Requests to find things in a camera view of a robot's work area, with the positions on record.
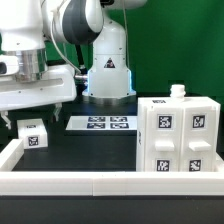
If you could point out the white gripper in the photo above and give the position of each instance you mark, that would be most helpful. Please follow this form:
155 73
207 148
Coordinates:
56 86

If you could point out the small white cube part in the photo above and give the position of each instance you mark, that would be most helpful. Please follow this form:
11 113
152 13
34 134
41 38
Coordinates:
33 133

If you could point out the white cabinet body box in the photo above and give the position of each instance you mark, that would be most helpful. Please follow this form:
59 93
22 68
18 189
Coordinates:
177 99

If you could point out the white cabinet door panel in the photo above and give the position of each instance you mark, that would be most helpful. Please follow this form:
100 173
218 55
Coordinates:
199 139

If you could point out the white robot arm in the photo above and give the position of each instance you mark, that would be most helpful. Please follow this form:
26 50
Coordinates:
27 80

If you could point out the white fiducial marker sheet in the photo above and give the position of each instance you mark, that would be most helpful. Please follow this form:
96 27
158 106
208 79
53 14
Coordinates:
105 123

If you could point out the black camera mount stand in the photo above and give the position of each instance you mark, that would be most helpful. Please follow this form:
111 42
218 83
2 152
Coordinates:
81 82

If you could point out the white U-shaped border frame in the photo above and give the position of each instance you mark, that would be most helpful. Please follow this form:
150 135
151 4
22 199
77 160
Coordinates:
31 183

